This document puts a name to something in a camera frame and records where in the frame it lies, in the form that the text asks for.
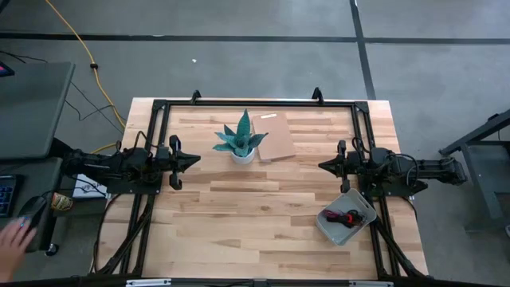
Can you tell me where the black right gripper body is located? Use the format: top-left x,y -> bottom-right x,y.
336,140 -> 362,195

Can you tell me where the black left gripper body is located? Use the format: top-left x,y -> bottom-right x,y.
155,134 -> 188,191

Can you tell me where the black cable with magenta strap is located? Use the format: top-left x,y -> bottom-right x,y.
323,209 -> 347,224

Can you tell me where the black cable with red strap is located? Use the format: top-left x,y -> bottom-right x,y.
338,208 -> 366,229

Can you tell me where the white plant pot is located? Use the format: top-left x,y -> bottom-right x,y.
229,146 -> 256,166

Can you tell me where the green snake plant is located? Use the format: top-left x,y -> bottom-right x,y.
212,108 -> 269,158

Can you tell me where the brown notebook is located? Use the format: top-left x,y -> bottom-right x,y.
251,111 -> 297,162

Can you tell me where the grey plastic bin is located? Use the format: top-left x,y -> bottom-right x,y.
315,188 -> 378,246

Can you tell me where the white paper sheet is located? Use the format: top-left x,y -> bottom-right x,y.
72,173 -> 108,199

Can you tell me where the snack bag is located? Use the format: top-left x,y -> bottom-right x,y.
50,192 -> 74,212

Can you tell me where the black metal desk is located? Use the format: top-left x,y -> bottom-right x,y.
438,109 -> 510,221

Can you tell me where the black computer mouse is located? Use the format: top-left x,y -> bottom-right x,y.
18,195 -> 49,240

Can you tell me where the grey desk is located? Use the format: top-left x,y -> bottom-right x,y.
0,61 -> 76,160

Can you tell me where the backlit keyboard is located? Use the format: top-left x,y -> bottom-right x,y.
0,175 -> 19,218

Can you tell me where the person's hand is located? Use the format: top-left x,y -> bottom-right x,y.
0,217 -> 37,282

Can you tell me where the black aluminium rig frame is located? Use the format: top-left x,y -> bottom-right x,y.
89,86 -> 430,287

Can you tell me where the black floor cable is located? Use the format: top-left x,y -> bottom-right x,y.
0,49 -> 125,135

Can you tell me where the yellow cable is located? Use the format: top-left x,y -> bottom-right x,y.
44,0 -> 128,155

